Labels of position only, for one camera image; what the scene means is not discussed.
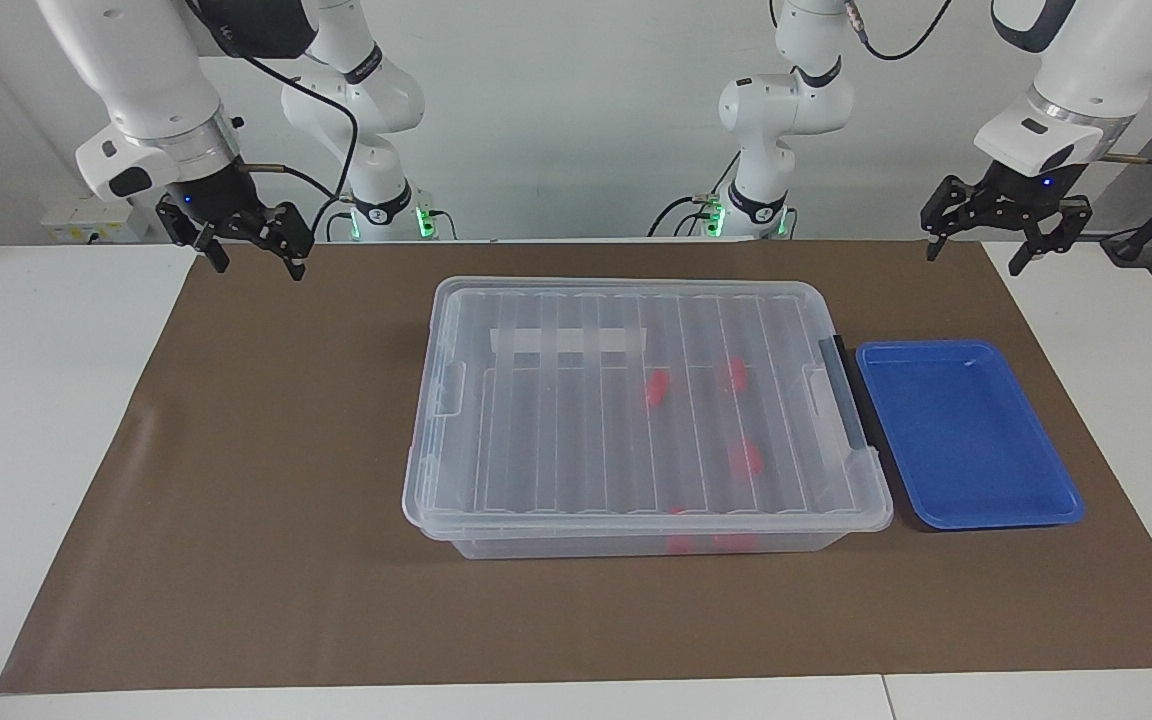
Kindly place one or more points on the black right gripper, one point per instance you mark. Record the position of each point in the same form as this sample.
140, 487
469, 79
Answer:
221, 200

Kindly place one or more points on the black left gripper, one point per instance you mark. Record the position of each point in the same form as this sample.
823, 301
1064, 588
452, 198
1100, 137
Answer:
1016, 195

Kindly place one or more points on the red block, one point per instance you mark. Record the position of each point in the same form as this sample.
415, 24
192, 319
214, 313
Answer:
736, 543
733, 375
656, 388
681, 544
744, 458

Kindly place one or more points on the clear ribbed plastic lid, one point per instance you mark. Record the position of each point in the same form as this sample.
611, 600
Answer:
576, 440

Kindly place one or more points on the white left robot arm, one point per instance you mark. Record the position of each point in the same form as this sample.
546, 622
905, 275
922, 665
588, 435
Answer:
1086, 60

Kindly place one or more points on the blue plastic tray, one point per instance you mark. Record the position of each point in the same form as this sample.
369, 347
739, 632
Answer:
966, 440

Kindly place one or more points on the clear plastic storage box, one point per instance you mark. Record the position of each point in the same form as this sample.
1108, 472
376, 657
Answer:
556, 545

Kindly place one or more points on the white power strip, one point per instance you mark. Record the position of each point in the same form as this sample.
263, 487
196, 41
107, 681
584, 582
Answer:
86, 220

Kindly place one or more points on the brown table mat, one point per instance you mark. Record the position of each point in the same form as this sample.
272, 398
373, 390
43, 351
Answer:
236, 560

